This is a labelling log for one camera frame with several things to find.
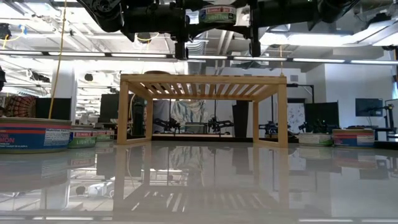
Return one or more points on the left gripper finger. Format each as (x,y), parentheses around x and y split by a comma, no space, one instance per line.
(202,2)
(202,28)

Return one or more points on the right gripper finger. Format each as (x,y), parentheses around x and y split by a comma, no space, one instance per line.
(239,29)
(236,2)

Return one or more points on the black background robot arm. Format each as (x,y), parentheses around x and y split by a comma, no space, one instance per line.
(270,126)
(219,123)
(315,126)
(166,124)

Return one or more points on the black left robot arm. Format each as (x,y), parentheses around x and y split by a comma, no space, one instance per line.
(149,17)

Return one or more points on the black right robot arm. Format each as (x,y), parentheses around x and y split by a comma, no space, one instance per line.
(295,12)

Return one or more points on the wooden slatted shelf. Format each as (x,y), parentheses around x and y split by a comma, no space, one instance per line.
(202,78)

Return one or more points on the ceiling light strip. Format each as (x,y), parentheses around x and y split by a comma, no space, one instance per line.
(76,53)
(318,60)
(374,62)

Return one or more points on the teal patterned cloth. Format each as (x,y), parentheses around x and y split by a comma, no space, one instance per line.
(189,112)

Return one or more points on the black panel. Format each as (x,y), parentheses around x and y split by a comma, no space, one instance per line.
(53,109)
(109,107)
(241,118)

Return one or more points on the white poster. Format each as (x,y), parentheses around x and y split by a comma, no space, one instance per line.
(295,113)

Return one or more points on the black screen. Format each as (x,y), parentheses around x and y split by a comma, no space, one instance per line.
(321,113)

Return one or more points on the black stand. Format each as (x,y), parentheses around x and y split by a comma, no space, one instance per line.
(388,107)

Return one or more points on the red patterned cloth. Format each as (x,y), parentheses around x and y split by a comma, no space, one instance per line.
(20,105)

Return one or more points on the black ceiling device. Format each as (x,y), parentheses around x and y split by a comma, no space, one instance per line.
(3,31)

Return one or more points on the silver ventilation duct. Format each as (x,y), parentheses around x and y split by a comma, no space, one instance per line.
(196,46)

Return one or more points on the dark wall monitor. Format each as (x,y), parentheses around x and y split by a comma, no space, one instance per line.
(369,107)

